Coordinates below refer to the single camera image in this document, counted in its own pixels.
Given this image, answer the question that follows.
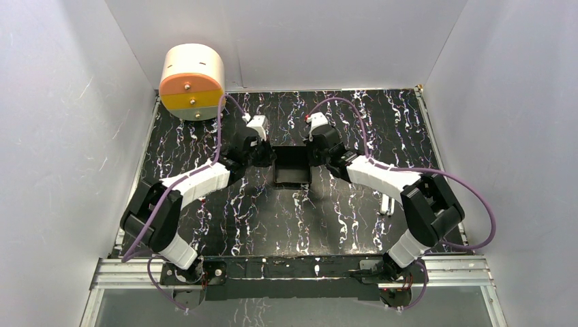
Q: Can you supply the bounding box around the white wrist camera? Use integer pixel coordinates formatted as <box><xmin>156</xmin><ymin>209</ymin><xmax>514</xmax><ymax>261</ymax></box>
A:
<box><xmin>242</xmin><ymin>113</ymin><xmax>269</xmax><ymax>141</ymax></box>
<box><xmin>305</xmin><ymin>112</ymin><xmax>329</xmax><ymax>132</ymax></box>

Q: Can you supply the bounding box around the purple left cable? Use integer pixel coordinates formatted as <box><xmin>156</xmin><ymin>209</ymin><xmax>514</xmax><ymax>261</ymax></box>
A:
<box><xmin>121</xmin><ymin>93</ymin><xmax>249</xmax><ymax>312</ymax></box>

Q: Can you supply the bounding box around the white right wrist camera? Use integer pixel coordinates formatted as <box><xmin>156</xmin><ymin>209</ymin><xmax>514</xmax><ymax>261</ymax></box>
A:
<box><xmin>305</xmin><ymin>112</ymin><xmax>329</xmax><ymax>132</ymax></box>

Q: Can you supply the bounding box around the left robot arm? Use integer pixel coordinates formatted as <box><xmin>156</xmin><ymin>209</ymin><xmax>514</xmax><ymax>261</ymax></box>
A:
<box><xmin>120</xmin><ymin>127</ymin><xmax>275</xmax><ymax>283</ymax></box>

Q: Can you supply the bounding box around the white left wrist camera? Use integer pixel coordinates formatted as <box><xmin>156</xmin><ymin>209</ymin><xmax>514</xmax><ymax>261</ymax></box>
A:
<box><xmin>242</xmin><ymin>113</ymin><xmax>269</xmax><ymax>141</ymax></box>

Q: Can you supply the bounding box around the aluminium front rail frame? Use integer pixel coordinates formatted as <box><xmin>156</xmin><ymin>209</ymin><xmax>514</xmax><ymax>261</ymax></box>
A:
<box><xmin>81</xmin><ymin>254</ymin><xmax>506</xmax><ymax>326</ymax></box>

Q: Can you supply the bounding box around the purple cable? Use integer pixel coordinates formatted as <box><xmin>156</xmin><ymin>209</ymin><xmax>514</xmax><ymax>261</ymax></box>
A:
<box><xmin>121</xmin><ymin>93</ymin><xmax>249</xmax><ymax>312</ymax></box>
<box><xmin>307</xmin><ymin>97</ymin><xmax>498</xmax><ymax>311</ymax></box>

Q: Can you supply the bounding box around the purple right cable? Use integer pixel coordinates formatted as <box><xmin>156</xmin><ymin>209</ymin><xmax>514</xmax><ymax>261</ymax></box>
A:
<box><xmin>307</xmin><ymin>97</ymin><xmax>498</xmax><ymax>311</ymax></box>

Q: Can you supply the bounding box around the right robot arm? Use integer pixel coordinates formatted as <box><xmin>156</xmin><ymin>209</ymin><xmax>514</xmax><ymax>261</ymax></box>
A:
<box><xmin>303</xmin><ymin>125</ymin><xmax>465</xmax><ymax>282</ymax></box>

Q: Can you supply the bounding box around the round cream drawer cabinet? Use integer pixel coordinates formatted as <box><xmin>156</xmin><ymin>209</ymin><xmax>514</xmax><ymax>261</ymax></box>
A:
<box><xmin>158</xmin><ymin>44</ymin><xmax>225</xmax><ymax>121</ymax></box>

